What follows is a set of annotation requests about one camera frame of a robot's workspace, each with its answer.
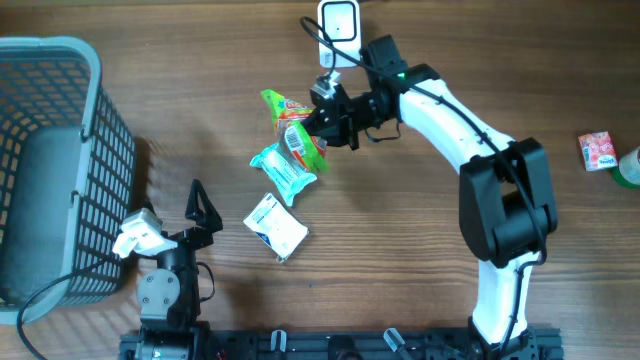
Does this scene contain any black camera cable right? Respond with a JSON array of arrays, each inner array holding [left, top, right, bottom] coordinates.
[[299, 16, 549, 360]]

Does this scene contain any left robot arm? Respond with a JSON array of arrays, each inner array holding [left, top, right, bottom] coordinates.
[[118, 179, 226, 360]]

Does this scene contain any white plaster pack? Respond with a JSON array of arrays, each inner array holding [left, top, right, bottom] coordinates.
[[243, 193, 309, 263]]

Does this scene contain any black camera cable left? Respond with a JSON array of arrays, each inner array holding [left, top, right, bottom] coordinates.
[[16, 257, 114, 360]]

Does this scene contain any black camera cable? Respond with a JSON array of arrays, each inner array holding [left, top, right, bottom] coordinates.
[[16, 257, 114, 360], [299, 16, 549, 360]]

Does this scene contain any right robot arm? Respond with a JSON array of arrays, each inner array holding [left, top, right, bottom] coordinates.
[[303, 35, 558, 359]]

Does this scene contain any grey plastic mesh basket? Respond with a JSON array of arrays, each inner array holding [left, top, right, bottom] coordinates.
[[1, 37, 137, 326]]

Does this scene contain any teal snack pack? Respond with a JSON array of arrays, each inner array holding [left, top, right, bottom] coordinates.
[[250, 143, 317, 207]]

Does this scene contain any white barcode scanner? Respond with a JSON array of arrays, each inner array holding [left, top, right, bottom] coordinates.
[[317, 0, 361, 59]]

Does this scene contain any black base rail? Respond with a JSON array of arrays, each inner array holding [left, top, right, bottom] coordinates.
[[118, 328, 565, 360]]

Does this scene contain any green lid jar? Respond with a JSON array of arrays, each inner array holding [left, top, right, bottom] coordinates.
[[613, 147, 640, 188]]

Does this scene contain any Haribo gummy candy bag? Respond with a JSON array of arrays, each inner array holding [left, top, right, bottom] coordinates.
[[261, 89, 329, 173]]

